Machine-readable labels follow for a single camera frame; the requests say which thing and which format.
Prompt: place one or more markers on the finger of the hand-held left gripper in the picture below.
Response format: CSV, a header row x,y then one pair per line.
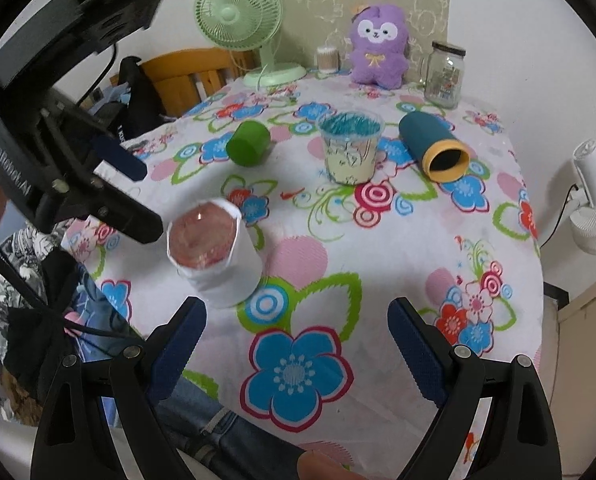
x,y
120,157
130,217

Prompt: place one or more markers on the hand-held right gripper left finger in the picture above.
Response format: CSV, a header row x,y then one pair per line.
x,y
178,342

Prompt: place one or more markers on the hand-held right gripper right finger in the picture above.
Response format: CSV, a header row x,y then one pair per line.
x,y
418,345

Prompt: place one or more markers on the white cup with pink inside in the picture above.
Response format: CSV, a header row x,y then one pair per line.
x,y
218,260

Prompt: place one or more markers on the green cup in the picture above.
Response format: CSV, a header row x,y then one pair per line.
x,y
248,142

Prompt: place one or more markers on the teal cup with yellow rim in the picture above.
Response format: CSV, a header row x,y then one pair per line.
x,y
430,142

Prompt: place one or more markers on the clear plastic cup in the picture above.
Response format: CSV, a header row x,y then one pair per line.
x,y
350,150

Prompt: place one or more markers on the black bag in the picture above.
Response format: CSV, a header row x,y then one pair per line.
x,y
140,102

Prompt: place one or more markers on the person's leg in jeans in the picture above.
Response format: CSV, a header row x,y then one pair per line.
x,y
228,427

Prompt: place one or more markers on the floral tablecloth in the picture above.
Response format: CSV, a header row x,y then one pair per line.
x,y
358,260

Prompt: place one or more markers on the wooden chair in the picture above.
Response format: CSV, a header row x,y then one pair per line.
x,y
188,72

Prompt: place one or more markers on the person's patterned clothing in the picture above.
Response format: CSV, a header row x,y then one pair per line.
x,y
23,310

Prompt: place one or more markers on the beige cabinet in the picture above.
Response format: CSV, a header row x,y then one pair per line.
x,y
590,305

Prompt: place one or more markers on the green desk fan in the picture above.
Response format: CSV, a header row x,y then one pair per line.
x,y
240,20

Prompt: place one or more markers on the white fan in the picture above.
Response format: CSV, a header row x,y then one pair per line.
x,y
595,205

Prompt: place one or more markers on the cotton swab container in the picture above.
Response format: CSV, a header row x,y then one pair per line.
x,y
327,57

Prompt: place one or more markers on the beige patterned board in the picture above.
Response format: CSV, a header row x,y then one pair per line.
x,y
323,15

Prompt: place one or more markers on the glass jar with black lid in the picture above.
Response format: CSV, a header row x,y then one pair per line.
x,y
444,76

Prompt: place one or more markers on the purple plush toy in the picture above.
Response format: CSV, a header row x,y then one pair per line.
x,y
378,45

